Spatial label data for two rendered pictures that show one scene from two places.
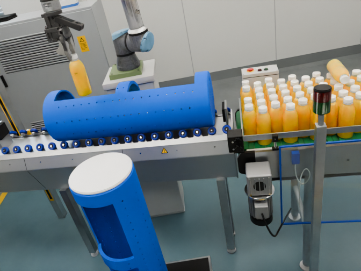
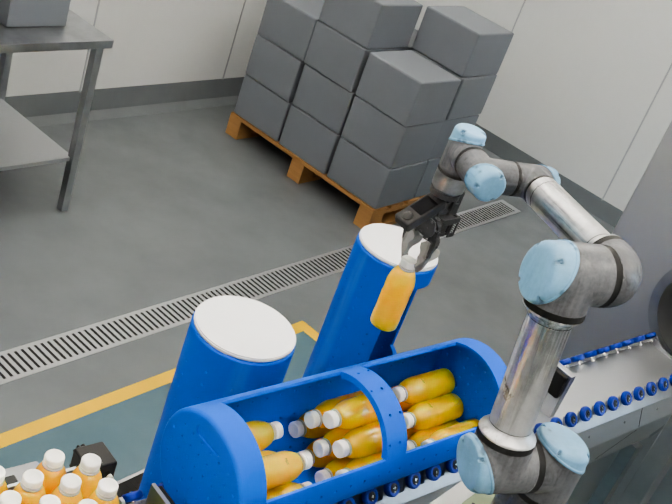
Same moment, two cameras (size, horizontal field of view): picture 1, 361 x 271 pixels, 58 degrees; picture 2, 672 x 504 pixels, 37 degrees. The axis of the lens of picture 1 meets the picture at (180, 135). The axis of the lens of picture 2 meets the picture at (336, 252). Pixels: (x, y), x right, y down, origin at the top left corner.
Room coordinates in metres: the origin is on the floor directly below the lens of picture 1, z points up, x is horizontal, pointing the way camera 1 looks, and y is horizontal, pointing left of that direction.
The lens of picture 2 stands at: (2.30, -1.52, 2.50)
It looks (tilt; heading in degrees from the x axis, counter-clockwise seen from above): 28 degrees down; 117
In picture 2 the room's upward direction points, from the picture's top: 21 degrees clockwise
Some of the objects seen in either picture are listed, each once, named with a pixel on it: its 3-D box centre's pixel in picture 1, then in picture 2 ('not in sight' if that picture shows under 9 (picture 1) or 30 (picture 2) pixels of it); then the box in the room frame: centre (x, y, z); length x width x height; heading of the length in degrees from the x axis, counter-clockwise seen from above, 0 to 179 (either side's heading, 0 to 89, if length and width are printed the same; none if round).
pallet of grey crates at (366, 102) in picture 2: not in sight; (365, 85); (-0.51, 3.50, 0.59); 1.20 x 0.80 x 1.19; 176
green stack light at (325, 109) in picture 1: (321, 105); not in sight; (1.05, -0.55, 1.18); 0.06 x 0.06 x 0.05
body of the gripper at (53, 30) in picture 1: (56, 26); (438, 210); (1.50, 0.43, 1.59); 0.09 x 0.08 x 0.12; 78
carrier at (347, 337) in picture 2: not in sight; (355, 351); (1.10, 1.21, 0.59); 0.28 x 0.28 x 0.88
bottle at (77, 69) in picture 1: (79, 76); (395, 294); (1.49, 0.40, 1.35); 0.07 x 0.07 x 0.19
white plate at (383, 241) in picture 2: not in sight; (398, 247); (1.10, 1.21, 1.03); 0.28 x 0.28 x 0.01
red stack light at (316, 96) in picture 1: (322, 94); not in sight; (1.05, -0.55, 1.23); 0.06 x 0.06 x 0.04
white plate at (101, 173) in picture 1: (100, 171); (245, 327); (1.15, 0.37, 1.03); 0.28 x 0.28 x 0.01
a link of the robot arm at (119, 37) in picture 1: (123, 40); (551, 461); (2.03, 0.22, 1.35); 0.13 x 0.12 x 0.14; 55
